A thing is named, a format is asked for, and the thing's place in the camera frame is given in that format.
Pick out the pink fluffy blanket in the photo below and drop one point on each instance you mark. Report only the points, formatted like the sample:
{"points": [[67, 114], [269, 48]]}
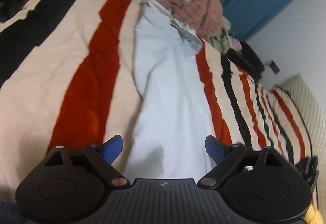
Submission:
{"points": [[203, 16]]}

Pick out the striped fleece blanket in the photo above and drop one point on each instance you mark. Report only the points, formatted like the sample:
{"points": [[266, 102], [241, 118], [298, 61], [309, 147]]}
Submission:
{"points": [[67, 82]]}

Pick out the white t-shirt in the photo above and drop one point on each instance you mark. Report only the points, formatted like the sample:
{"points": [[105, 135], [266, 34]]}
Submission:
{"points": [[174, 120]]}

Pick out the wall socket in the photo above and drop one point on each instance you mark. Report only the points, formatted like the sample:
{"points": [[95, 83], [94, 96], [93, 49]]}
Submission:
{"points": [[275, 69]]}

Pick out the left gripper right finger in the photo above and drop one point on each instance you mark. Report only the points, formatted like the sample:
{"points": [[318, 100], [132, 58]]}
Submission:
{"points": [[227, 158]]}

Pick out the black device on bed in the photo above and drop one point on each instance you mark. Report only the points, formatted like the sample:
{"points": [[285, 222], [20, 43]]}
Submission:
{"points": [[308, 169]]}

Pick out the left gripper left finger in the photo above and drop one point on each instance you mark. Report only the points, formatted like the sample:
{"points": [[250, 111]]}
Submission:
{"points": [[101, 158]]}

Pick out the black armchair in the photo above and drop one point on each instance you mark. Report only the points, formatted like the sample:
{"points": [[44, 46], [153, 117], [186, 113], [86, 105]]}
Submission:
{"points": [[247, 60]]}

